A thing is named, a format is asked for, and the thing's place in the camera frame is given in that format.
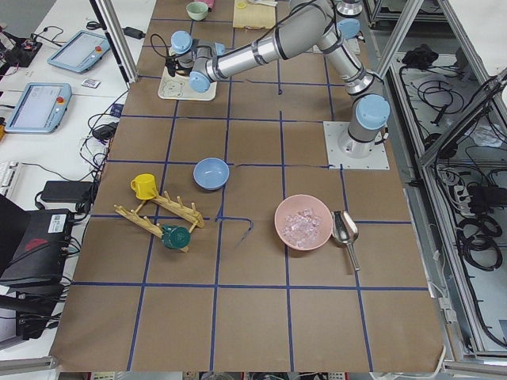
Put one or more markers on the lower teach pendant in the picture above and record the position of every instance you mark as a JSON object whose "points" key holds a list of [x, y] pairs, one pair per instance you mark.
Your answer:
{"points": [[40, 108]]}

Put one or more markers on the upper teach pendant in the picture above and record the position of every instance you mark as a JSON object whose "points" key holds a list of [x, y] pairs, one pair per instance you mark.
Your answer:
{"points": [[80, 52]]}

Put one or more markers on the pink bowl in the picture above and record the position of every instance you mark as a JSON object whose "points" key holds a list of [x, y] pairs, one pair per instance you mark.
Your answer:
{"points": [[303, 222]]}

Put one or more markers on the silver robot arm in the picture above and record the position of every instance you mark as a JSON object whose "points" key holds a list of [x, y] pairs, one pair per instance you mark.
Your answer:
{"points": [[308, 24]]}

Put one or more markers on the dark green mug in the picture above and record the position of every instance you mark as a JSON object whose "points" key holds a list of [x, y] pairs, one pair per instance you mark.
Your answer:
{"points": [[175, 237]]}

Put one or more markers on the metal scoop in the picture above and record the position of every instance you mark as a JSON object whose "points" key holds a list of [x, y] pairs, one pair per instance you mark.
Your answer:
{"points": [[345, 233]]}

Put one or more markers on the teach pendant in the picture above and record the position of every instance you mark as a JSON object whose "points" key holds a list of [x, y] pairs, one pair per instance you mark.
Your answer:
{"points": [[40, 108], [80, 52]]}

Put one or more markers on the blue bowl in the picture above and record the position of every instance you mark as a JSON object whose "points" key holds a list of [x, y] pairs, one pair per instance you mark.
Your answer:
{"points": [[211, 173]]}

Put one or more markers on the green bowl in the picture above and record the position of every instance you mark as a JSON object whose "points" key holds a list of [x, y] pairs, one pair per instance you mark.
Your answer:
{"points": [[197, 10]]}

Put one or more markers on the white keyboard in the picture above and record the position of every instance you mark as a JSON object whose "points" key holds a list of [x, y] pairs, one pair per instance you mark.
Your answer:
{"points": [[9, 173]]}

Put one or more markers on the pink cloth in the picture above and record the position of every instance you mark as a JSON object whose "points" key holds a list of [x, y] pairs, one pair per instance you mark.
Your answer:
{"points": [[210, 4]]}

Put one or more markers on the yellow mug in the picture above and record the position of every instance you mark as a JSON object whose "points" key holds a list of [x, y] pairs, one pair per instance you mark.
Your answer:
{"points": [[144, 186]]}

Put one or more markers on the black computer box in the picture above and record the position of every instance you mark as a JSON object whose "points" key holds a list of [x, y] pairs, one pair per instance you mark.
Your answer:
{"points": [[33, 245]]}

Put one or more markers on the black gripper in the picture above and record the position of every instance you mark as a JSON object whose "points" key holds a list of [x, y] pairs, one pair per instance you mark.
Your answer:
{"points": [[183, 70]]}

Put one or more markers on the cream bear tray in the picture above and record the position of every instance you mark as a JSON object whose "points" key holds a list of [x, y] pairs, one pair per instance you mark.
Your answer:
{"points": [[179, 88]]}

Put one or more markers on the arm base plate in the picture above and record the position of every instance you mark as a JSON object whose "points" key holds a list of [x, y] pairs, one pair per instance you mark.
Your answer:
{"points": [[343, 152]]}

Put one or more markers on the aluminium frame post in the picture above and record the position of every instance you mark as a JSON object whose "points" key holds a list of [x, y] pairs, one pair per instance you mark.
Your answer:
{"points": [[110, 24]]}

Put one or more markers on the black power adapter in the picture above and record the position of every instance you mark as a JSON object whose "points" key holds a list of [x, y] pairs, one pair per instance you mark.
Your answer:
{"points": [[134, 33]]}

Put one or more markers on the large black power brick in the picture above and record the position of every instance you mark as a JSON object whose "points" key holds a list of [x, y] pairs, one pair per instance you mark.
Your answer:
{"points": [[60, 191]]}

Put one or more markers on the wooden cutting board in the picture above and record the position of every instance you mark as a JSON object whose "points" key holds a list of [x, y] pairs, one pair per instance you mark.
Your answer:
{"points": [[254, 16]]}

